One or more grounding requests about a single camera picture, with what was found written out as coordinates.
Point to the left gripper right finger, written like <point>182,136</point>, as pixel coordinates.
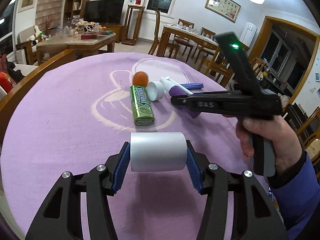
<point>254,216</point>

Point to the purple tablecloth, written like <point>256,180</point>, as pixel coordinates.
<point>79,114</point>

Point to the white air conditioner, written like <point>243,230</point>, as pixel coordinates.
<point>248,33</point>

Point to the red cushion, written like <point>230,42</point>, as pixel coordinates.
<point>6,82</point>

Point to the black television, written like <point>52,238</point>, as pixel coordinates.
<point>104,11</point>

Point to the person right hand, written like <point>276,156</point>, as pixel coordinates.
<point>286,144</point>

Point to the framed flower painting right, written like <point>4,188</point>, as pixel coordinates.
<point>228,9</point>

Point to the green doublemint gum tin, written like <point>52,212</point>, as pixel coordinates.
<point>141,108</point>

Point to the wooden sofa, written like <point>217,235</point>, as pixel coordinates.
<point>14,97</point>

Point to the white cylinder container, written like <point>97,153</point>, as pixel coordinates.
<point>157,151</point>

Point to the wooden bookshelf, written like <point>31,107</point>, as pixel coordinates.
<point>73,8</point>

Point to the purple spray bottle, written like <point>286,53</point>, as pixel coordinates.
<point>174,90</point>

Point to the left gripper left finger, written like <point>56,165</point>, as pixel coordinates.
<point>59,216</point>

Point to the tall wooden plant stand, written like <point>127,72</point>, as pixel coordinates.
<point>132,24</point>

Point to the orange ball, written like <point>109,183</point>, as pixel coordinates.
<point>140,79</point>

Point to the wooden dining table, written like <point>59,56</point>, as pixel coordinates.
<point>162,43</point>

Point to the person right forearm blue sleeve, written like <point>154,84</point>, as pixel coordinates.
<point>297,194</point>

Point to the wooden coffee table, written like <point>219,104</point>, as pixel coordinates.
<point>56,44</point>

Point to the wooden dining chair near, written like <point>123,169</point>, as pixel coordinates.
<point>218,64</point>

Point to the blue clip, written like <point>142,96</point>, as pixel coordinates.
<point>193,86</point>

